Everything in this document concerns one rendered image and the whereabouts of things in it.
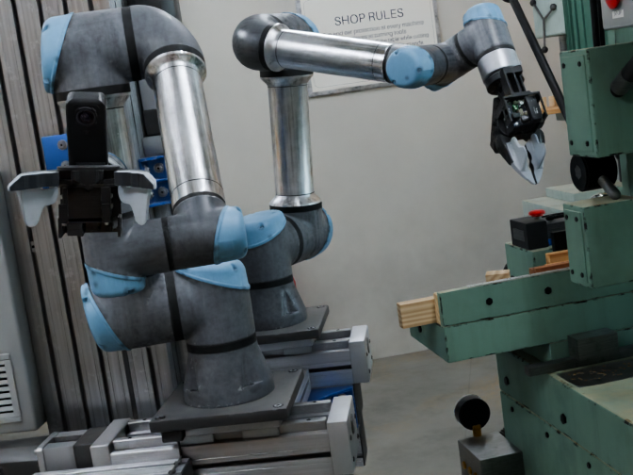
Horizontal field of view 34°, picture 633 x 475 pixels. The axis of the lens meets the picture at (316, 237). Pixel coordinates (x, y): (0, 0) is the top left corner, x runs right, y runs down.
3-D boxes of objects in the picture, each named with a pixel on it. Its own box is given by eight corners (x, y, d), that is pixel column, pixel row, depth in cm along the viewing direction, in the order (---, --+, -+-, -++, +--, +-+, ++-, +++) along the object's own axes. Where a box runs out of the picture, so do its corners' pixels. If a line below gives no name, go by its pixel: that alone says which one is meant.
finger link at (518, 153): (527, 174, 180) (511, 129, 184) (517, 189, 186) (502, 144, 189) (543, 171, 181) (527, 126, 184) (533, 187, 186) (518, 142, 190)
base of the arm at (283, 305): (231, 335, 214) (224, 287, 213) (243, 317, 229) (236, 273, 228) (302, 326, 213) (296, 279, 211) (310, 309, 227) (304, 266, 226)
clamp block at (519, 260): (578, 275, 200) (574, 230, 198) (611, 286, 186) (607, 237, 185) (507, 288, 197) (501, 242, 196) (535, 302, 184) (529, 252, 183)
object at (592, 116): (619, 147, 152) (609, 44, 150) (651, 149, 143) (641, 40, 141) (566, 155, 150) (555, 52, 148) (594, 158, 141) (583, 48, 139)
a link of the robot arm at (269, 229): (226, 284, 218) (216, 221, 216) (263, 270, 229) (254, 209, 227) (271, 283, 211) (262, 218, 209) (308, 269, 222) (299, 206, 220)
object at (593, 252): (624, 271, 156) (617, 193, 155) (648, 278, 150) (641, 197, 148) (567, 282, 155) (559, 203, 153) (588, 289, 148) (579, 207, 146)
